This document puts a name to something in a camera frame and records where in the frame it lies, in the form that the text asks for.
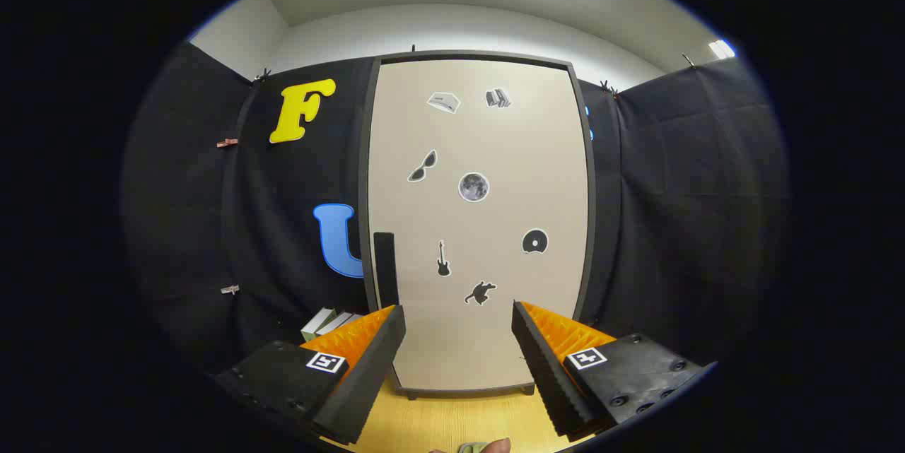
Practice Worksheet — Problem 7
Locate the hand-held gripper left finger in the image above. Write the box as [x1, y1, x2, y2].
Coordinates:
[212, 305, 407, 445]

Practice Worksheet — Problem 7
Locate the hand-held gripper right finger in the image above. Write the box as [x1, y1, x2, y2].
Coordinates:
[511, 301, 718, 437]

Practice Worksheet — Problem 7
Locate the black door handle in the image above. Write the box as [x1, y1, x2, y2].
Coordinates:
[373, 232, 400, 307]

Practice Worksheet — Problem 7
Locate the green white book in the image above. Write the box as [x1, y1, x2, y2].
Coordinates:
[300, 307, 337, 342]

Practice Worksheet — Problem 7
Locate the black backdrop cloth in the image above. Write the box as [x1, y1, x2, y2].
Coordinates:
[120, 40, 789, 369]

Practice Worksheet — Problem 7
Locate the grey cabinet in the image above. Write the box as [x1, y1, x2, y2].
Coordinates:
[357, 50, 596, 401]

